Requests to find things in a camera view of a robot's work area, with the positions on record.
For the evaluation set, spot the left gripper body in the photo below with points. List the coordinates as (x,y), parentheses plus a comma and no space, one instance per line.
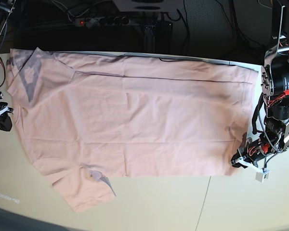
(265,147)

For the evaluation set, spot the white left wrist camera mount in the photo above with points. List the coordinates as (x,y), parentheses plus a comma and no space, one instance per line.
(261,174)

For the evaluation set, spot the pink T-shirt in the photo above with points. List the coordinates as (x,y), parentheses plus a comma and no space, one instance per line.
(82,118)

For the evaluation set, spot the white table label sticker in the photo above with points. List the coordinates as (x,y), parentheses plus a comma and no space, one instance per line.
(6,197)

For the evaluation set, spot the black power strip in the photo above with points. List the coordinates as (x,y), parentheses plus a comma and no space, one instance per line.
(102,21)

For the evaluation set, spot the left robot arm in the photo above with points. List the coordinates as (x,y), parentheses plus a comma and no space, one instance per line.
(271,116)

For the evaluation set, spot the aluminium frame post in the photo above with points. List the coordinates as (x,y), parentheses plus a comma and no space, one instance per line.
(148,39)

